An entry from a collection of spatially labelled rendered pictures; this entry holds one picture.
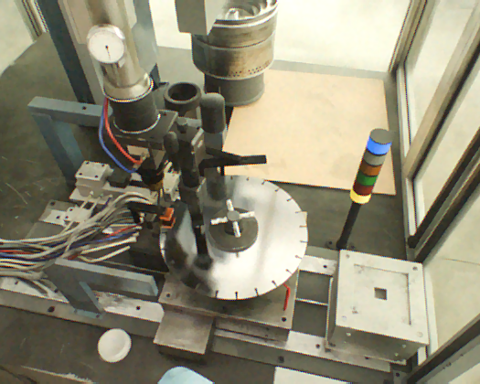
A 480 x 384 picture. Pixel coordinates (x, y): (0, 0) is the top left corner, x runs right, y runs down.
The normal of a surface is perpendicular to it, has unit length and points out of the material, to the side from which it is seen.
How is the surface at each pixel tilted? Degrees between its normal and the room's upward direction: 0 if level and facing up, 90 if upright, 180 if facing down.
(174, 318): 0
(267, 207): 0
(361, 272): 0
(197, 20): 90
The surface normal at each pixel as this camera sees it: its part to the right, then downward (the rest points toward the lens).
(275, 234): 0.00, -0.63
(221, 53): -0.23, 0.75
